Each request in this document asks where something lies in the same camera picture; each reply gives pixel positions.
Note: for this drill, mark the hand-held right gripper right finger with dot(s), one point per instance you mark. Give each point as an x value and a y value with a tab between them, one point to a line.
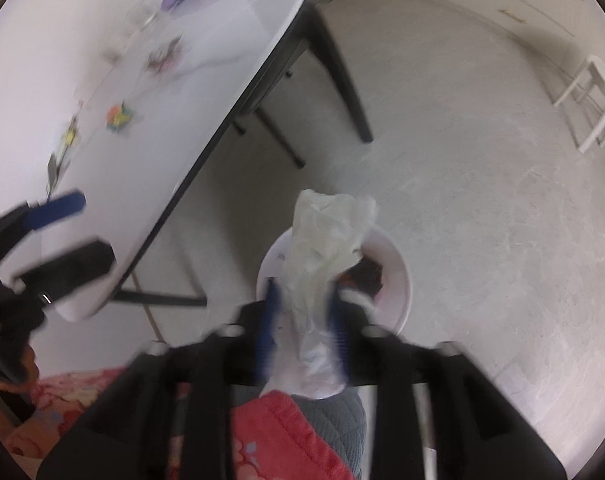
338	335

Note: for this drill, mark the yellow binder clip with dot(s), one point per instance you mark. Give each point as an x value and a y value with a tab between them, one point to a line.
71	136

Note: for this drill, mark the white plastic stool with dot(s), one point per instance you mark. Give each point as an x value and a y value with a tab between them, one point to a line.
602	77

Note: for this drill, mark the person's left hand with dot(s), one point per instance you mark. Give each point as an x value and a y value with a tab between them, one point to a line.
31	367

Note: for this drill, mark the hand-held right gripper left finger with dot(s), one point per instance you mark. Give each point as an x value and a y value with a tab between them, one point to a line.
267	330

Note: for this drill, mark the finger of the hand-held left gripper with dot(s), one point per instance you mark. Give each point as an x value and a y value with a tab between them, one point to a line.
72	265
57	207

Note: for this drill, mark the dark smartphone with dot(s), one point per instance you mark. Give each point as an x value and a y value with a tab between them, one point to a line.
55	170

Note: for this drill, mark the red floral clothing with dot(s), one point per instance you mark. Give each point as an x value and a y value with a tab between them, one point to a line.
272	430

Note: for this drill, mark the yellow crumpled wrapper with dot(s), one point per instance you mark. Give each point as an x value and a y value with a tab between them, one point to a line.
118	116

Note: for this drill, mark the white plastic bag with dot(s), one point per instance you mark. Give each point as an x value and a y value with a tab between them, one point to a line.
322	260

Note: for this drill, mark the pink plastic bin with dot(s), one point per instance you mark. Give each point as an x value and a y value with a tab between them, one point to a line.
397	270

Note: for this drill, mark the black table base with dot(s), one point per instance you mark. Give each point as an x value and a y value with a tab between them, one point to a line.
342	75

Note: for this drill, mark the printed clear snack wrapper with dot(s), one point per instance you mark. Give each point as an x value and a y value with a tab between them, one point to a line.
162	57

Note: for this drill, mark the grey quilted cloth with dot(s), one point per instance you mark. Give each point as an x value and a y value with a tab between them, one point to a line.
342	425

